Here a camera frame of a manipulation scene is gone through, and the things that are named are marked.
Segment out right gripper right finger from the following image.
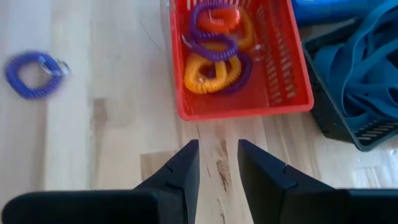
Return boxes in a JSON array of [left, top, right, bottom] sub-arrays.
[[237, 139, 398, 224]]

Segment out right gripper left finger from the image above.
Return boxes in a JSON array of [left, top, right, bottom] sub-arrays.
[[1, 139, 200, 224]]

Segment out large blue rubber band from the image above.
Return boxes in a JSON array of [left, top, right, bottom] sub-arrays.
[[348, 0, 398, 57], [340, 86, 398, 133], [312, 30, 398, 103]]

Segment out purple coil wrist keychain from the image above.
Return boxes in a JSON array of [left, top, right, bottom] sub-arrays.
[[206, 51, 253, 96], [3, 50, 72, 101], [182, 0, 240, 62]]

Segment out yellow coil wrist keychain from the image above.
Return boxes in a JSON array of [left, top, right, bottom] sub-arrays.
[[238, 7, 255, 50], [214, 55, 243, 90], [183, 51, 228, 95]]

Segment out orange coil wrist keychain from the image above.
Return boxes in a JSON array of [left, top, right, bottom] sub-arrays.
[[197, 6, 241, 34]]

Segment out black plastic basket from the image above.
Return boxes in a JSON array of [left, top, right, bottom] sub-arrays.
[[302, 17, 398, 153]]

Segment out red plastic basket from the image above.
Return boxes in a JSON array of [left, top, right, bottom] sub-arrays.
[[169, 0, 315, 122]]

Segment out blue plastic basket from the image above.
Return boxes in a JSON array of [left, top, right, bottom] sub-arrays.
[[291, 0, 388, 28]]

